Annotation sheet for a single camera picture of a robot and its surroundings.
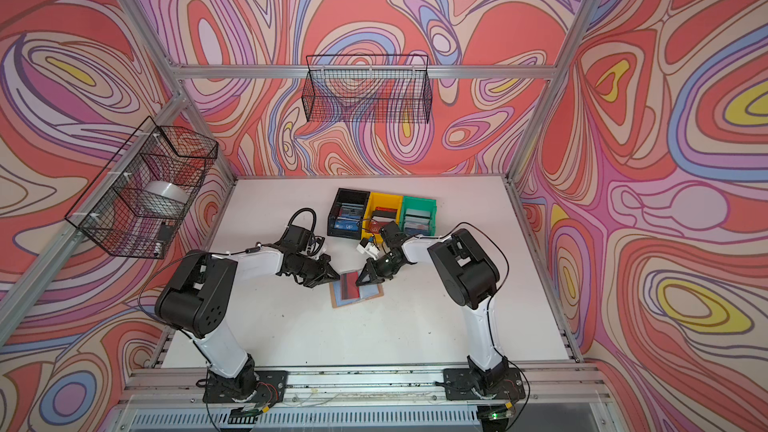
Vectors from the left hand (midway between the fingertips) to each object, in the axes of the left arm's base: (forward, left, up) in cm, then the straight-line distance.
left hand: (343, 274), depth 92 cm
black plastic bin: (+22, +1, +1) cm, 22 cm away
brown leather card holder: (-6, -8, 0) cm, 9 cm away
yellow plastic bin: (+26, -12, 0) cm, 29 cm away
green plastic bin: (+22, -25, +1) cm, 33 cm away
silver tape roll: (+4, +40, +31) cm, 51 cm away
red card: (-4, -2, -2) cm, 5 cm away
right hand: (-4, -6, -2) cm, 7 cm away
